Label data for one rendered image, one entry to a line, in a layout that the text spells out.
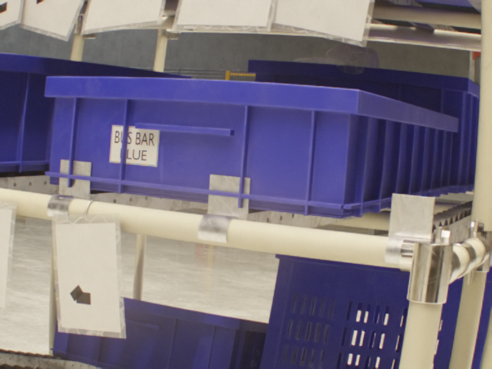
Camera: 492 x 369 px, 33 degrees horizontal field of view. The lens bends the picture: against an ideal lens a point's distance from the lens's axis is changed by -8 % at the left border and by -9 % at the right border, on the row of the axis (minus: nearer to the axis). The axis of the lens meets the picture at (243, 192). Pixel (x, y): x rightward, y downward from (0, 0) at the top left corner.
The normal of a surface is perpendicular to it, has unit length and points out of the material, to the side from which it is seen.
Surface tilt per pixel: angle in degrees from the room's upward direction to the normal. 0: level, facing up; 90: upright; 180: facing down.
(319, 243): 81
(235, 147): 93
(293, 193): 93
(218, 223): 59
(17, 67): 90
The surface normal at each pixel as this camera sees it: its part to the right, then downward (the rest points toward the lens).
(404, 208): -0.40, 0.04
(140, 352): -0.37, -0.19
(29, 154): 0.91, 0.10
